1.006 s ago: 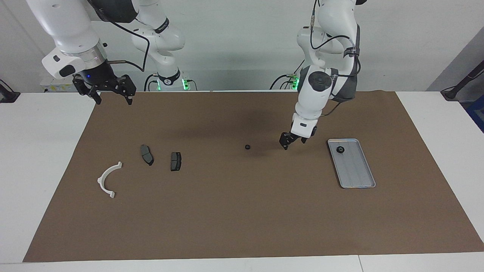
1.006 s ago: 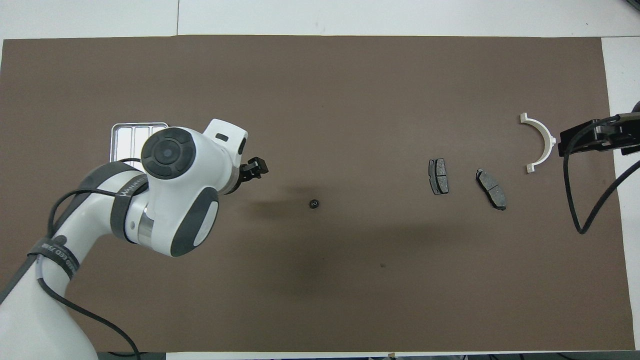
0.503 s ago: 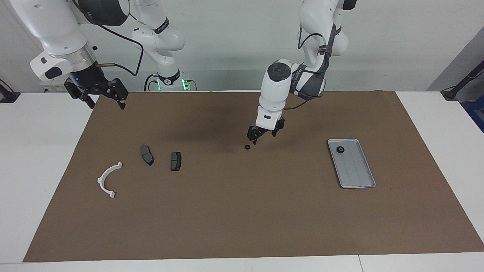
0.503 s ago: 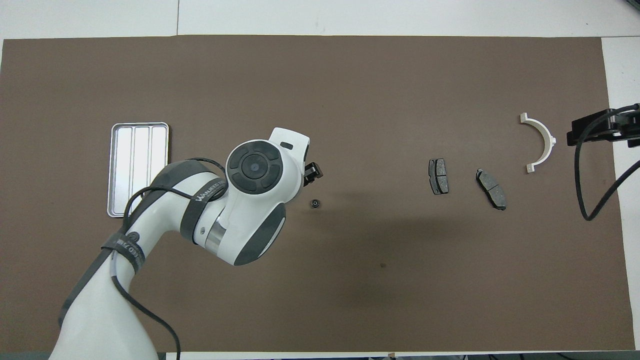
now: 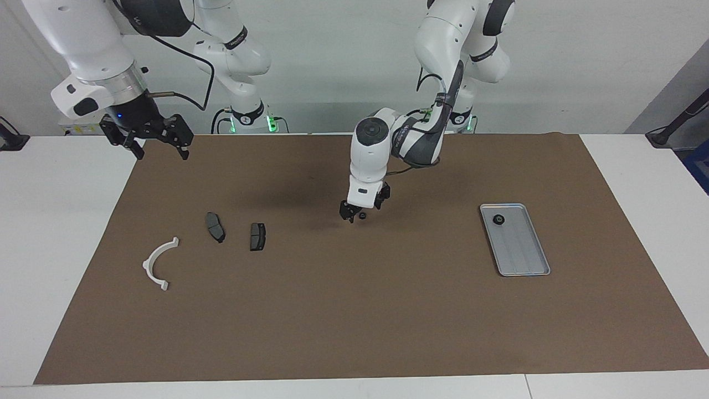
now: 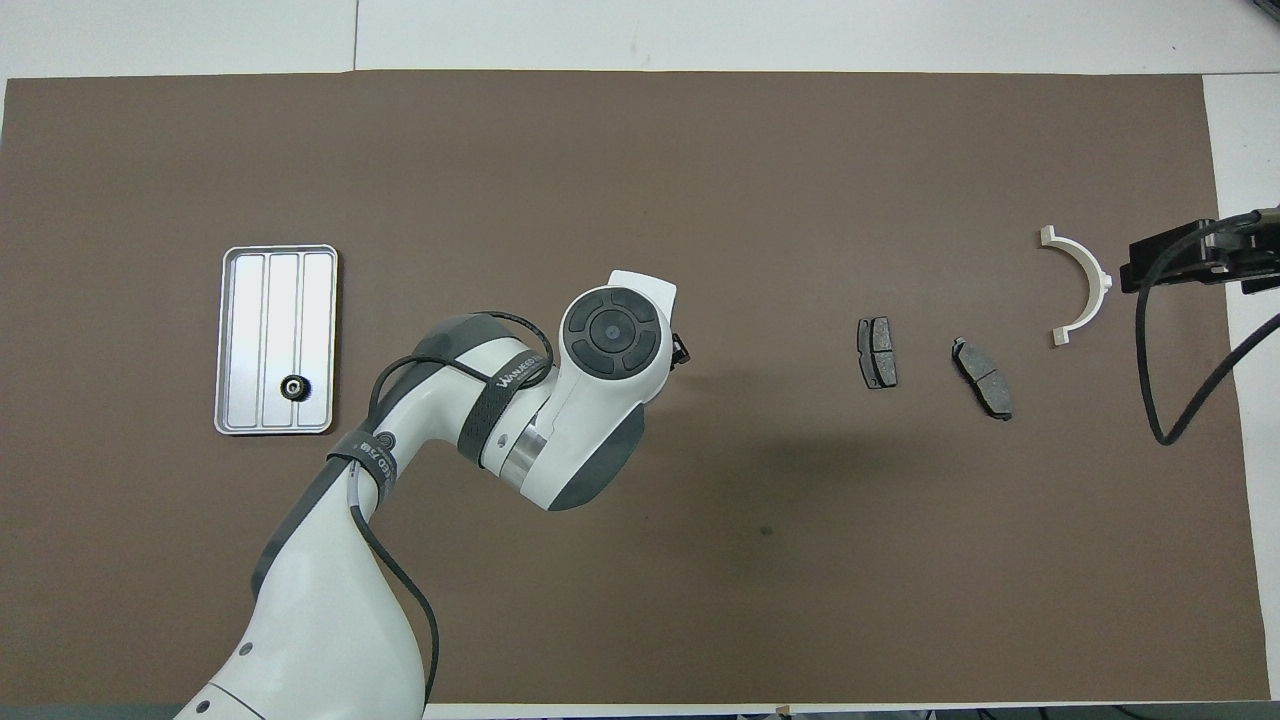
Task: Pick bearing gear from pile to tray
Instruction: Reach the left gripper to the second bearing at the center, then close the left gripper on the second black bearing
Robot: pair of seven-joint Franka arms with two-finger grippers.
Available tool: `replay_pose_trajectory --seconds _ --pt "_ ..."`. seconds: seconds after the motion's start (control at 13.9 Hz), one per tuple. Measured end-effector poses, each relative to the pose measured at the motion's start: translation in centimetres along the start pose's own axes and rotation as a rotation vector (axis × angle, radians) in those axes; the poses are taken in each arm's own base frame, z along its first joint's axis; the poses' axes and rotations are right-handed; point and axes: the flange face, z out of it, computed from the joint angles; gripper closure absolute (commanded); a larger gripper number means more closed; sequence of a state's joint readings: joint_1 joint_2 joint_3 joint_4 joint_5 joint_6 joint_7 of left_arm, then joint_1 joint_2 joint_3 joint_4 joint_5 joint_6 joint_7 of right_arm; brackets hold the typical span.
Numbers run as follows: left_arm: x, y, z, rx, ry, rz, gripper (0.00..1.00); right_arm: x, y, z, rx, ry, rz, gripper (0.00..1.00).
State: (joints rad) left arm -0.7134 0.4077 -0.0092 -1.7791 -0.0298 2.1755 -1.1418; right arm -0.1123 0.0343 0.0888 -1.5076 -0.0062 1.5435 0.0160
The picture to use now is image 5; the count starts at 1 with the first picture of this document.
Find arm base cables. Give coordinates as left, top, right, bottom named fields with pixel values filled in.
left=210, top=108, right=289, bottom=135
left=407, top=105, right=438, bottom=134

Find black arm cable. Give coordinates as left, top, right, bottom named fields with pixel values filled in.
left=385, top=61, right=460, bottom=178
left=147, top=33, right=217, bottom=111

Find brown table mat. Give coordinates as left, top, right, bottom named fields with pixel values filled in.
left=33, top=133, right=709, bottom=385

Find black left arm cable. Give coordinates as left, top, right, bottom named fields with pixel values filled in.
left=385, top=61, right=460, bottom=178

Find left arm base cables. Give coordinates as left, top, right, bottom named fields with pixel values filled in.
left=407, top=105, right=438, bottom=134

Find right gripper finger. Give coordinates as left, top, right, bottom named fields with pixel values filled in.
left=100, top=119, right=146, bottom=161
left=162, top=115, right=194, bottom=160

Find long dark brake pad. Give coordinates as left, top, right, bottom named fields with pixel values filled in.
left=205, top=212, right=226, bottom=244

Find white socket box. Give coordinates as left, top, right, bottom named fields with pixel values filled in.
left=60, top=117, right=106, bottom=136

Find silver metal tray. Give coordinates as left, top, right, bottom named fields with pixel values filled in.
left=480, top=203, right=551, bottom=277

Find white semicircular plastic bracket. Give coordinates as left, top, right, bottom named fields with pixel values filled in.
left=142, top=237, right=180, bottom=291

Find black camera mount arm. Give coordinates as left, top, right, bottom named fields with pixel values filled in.
left=645, top=89, right=709, bottom=147
left=0, top=116, right=29, bottom=151

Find blue box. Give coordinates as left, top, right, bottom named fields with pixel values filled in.
left=682, top=139, right=709, bottom=195

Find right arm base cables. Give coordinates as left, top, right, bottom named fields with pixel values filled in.
left=210, top=108, right=289, bottom=135

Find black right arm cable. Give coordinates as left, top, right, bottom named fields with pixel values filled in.
left=147, top=33, right=217, bottom=111

